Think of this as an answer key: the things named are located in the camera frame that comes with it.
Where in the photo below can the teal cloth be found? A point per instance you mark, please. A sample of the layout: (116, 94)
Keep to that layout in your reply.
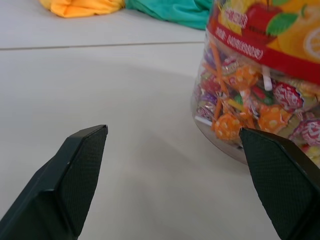
(172, 12)

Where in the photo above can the red and white candy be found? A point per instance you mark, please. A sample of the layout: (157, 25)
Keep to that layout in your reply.
(287, 97)
(308, 133)

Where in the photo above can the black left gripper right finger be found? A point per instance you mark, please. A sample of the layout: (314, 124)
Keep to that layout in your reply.
(280, 185)

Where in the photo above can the clear plastic lollipop jar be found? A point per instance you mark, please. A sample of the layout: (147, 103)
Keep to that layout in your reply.
(260, 75)

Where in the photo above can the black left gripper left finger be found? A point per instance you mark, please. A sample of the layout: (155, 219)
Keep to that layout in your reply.
(62, 190)

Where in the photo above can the yellow cloth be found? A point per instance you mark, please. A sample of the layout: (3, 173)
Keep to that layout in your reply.
(82, 7)

